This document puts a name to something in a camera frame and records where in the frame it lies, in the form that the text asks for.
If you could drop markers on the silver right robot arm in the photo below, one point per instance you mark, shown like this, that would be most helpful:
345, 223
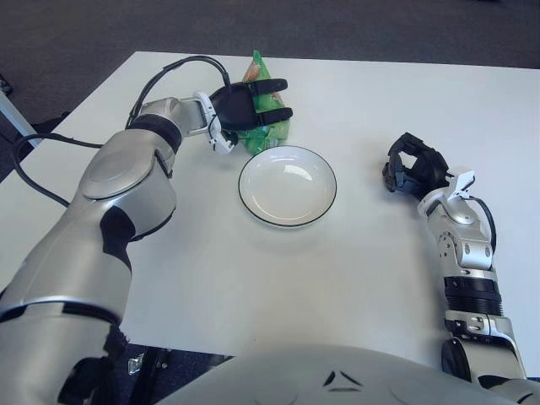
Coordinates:
472, 253

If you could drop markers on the white plate with black rim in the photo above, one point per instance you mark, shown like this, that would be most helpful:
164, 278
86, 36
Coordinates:
287, 190

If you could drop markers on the grey robot torso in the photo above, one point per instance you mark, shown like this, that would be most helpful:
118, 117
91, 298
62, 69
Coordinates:
295, 371

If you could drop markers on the small silver metal bracket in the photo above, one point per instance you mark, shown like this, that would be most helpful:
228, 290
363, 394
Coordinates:
135, 366

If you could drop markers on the green snack bag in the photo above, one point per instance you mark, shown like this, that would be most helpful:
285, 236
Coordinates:
261, 141

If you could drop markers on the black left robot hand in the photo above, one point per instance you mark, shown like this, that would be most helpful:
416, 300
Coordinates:
234, 107

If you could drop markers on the white table leg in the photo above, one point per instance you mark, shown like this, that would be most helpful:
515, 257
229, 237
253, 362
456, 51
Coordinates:
17, 120

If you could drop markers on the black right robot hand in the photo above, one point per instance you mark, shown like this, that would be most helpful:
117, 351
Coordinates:
428, 164

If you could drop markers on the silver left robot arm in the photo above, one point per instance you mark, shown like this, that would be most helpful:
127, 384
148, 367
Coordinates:
126, 177

